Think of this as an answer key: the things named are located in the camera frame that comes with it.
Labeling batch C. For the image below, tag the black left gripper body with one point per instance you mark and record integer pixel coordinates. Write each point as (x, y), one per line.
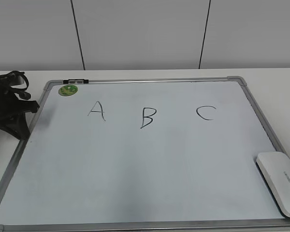
(7, 96)

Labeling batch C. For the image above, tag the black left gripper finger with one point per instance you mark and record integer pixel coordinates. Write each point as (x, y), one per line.
(16, 126)
(22, 106)

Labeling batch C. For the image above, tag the white board eraser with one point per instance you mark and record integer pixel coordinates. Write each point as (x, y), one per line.
(275, 168)

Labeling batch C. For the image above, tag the green round magnet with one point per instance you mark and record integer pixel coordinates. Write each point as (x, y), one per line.
(68, 90)

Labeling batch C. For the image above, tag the white board with grey frame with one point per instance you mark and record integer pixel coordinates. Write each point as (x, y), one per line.
(142, 155)

